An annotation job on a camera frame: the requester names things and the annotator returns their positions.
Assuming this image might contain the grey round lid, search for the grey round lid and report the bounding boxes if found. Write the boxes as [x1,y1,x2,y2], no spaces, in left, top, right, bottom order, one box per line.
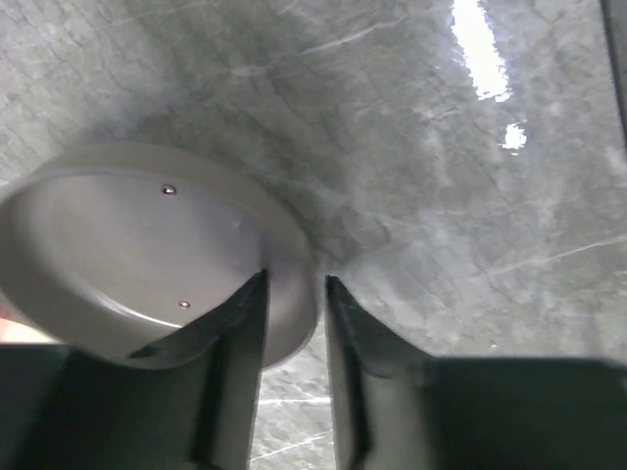
[1,142,318,368]

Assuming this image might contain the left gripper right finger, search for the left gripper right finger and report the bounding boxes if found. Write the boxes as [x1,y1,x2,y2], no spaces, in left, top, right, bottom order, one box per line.
[325,276,626,469]

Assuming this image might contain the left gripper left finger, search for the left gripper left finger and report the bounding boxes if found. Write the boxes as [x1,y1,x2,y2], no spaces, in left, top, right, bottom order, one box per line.
[1,271,268,469]

